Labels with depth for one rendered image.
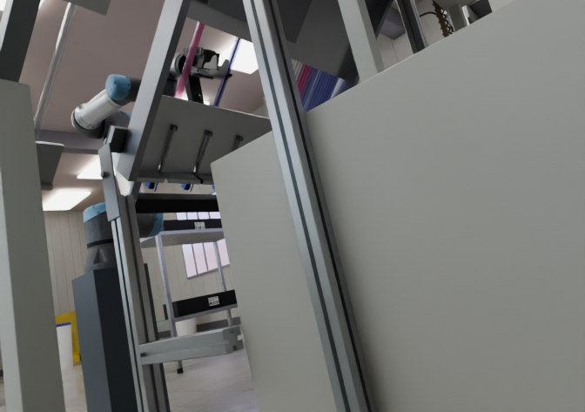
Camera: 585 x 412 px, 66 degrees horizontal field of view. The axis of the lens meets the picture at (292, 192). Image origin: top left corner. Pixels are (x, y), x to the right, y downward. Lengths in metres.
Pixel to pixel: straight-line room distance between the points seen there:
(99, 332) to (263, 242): 0.85
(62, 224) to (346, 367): 11.07
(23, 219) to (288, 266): 0.43
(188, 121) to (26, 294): 0.56
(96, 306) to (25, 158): 0.74
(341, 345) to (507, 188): 0.29
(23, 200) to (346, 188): 0.52
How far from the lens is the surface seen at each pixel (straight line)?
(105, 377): 1.52
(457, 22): 1.37
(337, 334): 0.64
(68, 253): 11.46
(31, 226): 0.84
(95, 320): 1.53
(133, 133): 1.08
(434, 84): 0.61
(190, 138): 1.17
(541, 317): 0.58
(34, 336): 0.81
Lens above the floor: 0.36
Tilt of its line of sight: 12 degrees up
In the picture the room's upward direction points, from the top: 13 degrees counter-clockwise
